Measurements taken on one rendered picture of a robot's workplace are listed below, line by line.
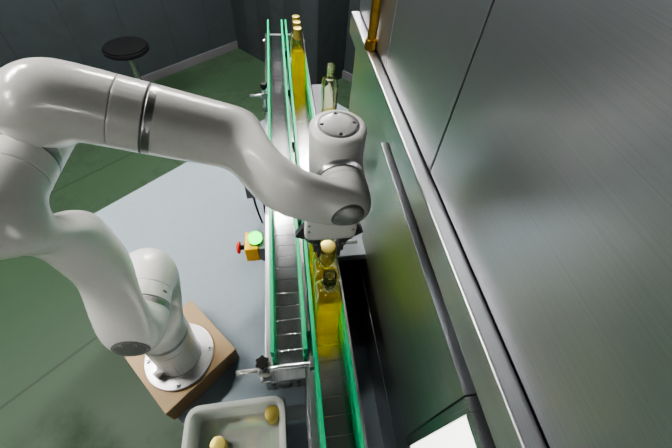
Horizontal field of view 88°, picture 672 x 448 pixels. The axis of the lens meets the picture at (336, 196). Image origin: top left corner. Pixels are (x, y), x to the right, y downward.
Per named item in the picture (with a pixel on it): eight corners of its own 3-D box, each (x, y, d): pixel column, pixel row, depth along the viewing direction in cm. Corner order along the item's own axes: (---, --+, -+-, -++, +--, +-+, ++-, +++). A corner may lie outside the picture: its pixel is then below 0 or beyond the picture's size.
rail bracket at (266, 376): (314, 379, 82) (314, 363, 72) (240, 388, 80) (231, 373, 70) (312, 365, 84) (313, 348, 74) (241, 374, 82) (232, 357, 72)
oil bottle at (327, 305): (337, 333, 90) (343, 297, 74) (315, 336, 89) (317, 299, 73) (334, 312, 93) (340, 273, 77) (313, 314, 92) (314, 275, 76)
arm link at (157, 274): (132, 359, 85) (91, 319, 67) (147, 289, 97) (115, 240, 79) (185, 352, 87) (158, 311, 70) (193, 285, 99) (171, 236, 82)
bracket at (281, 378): (306, 388, 87) (306, 380, 82) (267, 393, 86) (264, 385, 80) (305, 372, 89) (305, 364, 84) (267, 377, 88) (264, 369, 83)
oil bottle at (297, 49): (305, 92, 161) (304, 30, 140) (293, 92, 160) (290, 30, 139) (304, 85, 165) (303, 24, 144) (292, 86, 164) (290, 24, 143)
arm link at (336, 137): (363, 206, 57) (352, 167, 63) (375, 144, 47) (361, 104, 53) (311, 211, 56) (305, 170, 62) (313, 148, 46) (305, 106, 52)
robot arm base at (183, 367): (178, 406, 95) (159, 388, 81) (130, 366, 101) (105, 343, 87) (227, 346, 107) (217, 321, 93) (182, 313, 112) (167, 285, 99)
